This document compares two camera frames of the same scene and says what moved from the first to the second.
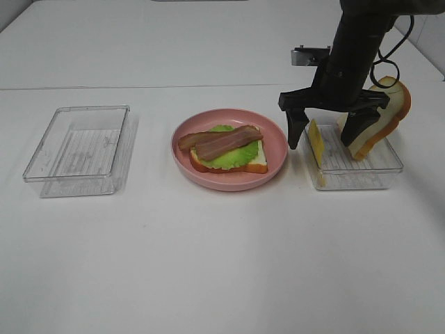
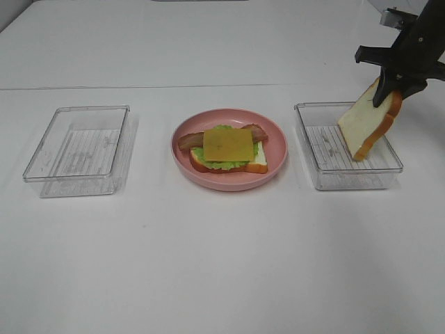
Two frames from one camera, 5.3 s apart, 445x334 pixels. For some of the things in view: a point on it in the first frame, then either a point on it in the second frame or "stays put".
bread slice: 259,164 stays put
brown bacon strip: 192,140 stays put
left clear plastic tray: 84,151 stays put
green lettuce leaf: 233,159 stays put
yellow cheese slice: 317,145 → 229,145
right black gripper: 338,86 → 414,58
